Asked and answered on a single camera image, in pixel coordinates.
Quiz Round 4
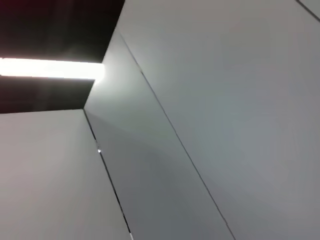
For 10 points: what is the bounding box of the bright ceiling light strip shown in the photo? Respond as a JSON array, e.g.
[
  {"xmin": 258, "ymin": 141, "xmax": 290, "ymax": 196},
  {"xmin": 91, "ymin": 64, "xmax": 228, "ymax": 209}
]
[{"xmin": 0, "ymin": 56, "xmax": 106, "ymax": 81}]

